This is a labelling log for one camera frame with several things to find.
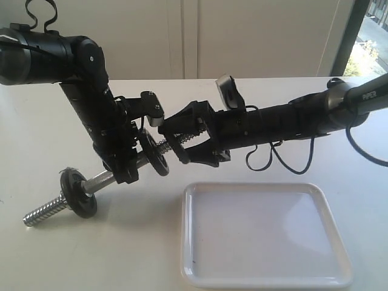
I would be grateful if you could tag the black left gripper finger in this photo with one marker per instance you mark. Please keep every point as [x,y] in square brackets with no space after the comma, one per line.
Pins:
[127,174]

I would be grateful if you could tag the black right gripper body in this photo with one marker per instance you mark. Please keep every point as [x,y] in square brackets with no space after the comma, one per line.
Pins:
[228,128]

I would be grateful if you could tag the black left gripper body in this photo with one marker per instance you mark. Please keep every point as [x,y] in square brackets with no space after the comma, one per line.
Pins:
[115,143]

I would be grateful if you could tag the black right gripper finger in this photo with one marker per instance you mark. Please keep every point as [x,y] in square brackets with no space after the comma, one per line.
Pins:
[203,153]
[192,120]

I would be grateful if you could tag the black weight plate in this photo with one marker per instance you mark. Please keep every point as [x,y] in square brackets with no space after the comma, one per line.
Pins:
[175,141]

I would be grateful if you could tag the chrome dumbbell bar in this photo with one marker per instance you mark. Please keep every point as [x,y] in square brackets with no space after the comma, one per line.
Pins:
[90,186]

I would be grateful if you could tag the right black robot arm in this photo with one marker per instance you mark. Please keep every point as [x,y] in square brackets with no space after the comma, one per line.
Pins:
[201,135]

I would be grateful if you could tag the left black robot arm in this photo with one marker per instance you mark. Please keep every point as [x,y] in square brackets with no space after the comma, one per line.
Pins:
[77,64]

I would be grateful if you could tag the black plate on right end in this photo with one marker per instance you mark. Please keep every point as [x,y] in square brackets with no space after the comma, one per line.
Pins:
[154,157]

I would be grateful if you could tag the black plate on end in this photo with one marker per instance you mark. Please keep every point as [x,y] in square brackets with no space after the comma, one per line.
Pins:
[77,199]
[154,157]

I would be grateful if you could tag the black plate on left end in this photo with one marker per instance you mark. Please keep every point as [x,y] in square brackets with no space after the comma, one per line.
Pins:
[77,199]

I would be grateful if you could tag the white plastic tray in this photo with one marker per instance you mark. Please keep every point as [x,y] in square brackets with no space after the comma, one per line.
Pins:
[254,236]

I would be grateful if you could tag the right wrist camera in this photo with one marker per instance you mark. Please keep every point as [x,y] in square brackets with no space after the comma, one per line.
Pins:
[231,97]

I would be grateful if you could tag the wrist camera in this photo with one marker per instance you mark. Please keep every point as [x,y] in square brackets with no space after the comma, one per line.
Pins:
[147,105]
[231,97]

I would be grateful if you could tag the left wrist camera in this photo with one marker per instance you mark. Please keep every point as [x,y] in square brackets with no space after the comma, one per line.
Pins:
[147,105]

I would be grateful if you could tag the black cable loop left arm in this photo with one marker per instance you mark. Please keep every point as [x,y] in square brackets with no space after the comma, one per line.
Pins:
[42,15]

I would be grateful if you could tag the black window frame post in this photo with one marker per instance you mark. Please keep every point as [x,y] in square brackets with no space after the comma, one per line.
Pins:
[351,30]

